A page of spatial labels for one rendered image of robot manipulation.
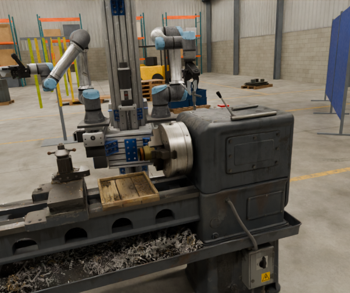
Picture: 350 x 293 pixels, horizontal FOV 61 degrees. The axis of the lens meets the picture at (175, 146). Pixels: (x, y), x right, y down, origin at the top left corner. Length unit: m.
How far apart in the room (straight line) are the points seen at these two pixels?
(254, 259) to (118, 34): 1.80
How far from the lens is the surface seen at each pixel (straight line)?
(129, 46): 2.35
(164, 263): 1.67
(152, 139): 1.70
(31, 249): 1.72
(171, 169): 1.60
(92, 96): 2.20
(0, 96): 13.93
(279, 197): 1.93
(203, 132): 1.53
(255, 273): 2.05
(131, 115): 2.34
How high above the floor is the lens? 1.61
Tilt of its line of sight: 17 degrees down
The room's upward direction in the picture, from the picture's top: 3 degrees counter-clockwise
